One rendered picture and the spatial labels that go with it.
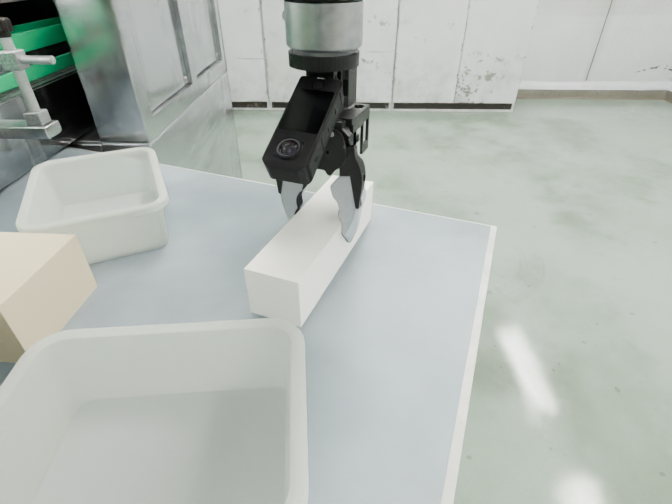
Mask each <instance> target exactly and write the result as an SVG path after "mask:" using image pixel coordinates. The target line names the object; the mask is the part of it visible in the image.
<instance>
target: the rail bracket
mask: <svg viewBox="0 0 672 504"><path fill-rule="evenodd" d="M12 31H14V29H13V26H12V23H11V21H10V19H9V18H7V17H0V44H1V46H2V48H3V50H1V51H0V64H2V67H3V69H4V70H5V71H12V72H13V75H14V77H15V79H16V82H17V84H18V87H19V89H20V91H21V94H22V96H23V99H24V101H25V103H26V106H27V108H28V110H29V111H27V112H24V113H23V115H24V118H25V120H2V119H0V171H2V170H3V169H5V168H6V167H8V166H10V165H11V164H13V163H15V162H16V161H18V160H17V157H16V155H15V153H14V151H13V149H12V147H11V145H10V142H9V140H8V139H50V138H52V137H54V136H55V135H57V134H59V133H60V132H62V128H61V125H60V123H59V121H58V120H51V118H50V115H49V113H48V110H47V109H40V107H39V105H38V102H37V100H36V97H35V95H34V92H33V90H32V87H31V85H30V82H29V80H28V77H27V75H26V72H25V69H28V68H30V64H55V63H56V59H55V58H54V57H53V56H31V55H26V54H25V52H24V50H23V49H16V48H15V45H14V43H13V40H12V38H11V37H12V35H11V32H12Z"/></svg>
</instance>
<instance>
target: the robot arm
mask: <svg viewBox="0 0 672 504"><path fill-rule="evenodd" d="M282 18H283V20H284V21H285V31H286V45H287V46H288V47H289V48H290V50H288V56H289V66H290V67H291V68H294V69H297V70H302V71H306V76H301V77H300V79H299V81H298V83H297V85H296V87H295V89H294V91H293V94H292V96H291V98H290V100H289V102H288V104H287V106H286V108H285V110H284V112H283V114H282V117H281V119H280V121H279V123H278V125H277V127H276V129H275V131H274V133H273V135H272V138H271V140H270V142H269V144H268V146H267V148H266V150H265V152H264V154H263V156H262V161H263V163H264V165H265V167H266V170H267V172H268V174H269V176H270V178H271V179H276V183H277V188H278V193H279V194H280V197H281V201H282V205H283V208H284V210H285V213H286V216H287V218H288V220H289V221H290V220H291V219H292V218H293V217H294V215H295V214H296V213H297V212H298V211H299V210H300V207H301V206H302V204H303V199H302V194H303V193H304V191H305V189H306V187H307V185H308V184H310V183H311V182H312V180H313V178H314V175H315V173H316V170H317V169H321V170H324V171H325V172H326V174H327V175H329V176H331V175H332V174H333V173H334V171H335V170H337V169H339V175H340V176H339V177H338V178H337V179H336V180H335V181H334V182H333V183H332V184H331V186H330V189H331V193H332V196H333V198H334V199H335V200H336V201H337V203H338V207H339V211H338V217H339V219H340V221H341V224H342V229H341V234H342V236H343V237H344V238H345V240H346V241H347V242H348V243H350V242H351V241H352V239H353V238H354V236H355V234H356V232H357V230H358V227H359V222H360V217H361V210H362V206H363V204H364V201H365V198H366V189H365V186H364V185H365V179H366V170H365V164H364V161H363V159H362V158H361V157H360V156H359V155H358V151H357V145H356V144H357V142H358V141H359V136H360V154H363V153H364V152H365V150H366V149H367V148H368V137H369V116H370V105H369V104H360V103H357V102H356V89H357V67H358V66H359V56H360V51H359V49H358V48H360V47H361V46H362V43H363V18H364V0H284V11H283V12H282ZM359 108H362V109H359ZM365 121H366V131H365V140H364V141H363V137H364V122H365ZM360 127H361V129H360V133H357V130H358V129H359V128H360Z"/></svg>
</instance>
